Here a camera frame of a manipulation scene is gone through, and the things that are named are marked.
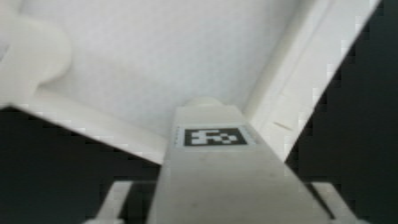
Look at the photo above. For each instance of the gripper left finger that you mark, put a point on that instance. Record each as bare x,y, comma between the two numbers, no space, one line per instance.
125,205

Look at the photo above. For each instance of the white desk top panel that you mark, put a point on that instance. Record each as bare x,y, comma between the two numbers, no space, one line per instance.
163,51

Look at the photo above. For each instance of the white desk leg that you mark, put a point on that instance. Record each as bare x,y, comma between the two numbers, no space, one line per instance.
227,183
35,55

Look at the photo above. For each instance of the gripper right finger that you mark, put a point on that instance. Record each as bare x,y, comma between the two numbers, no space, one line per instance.
344,216

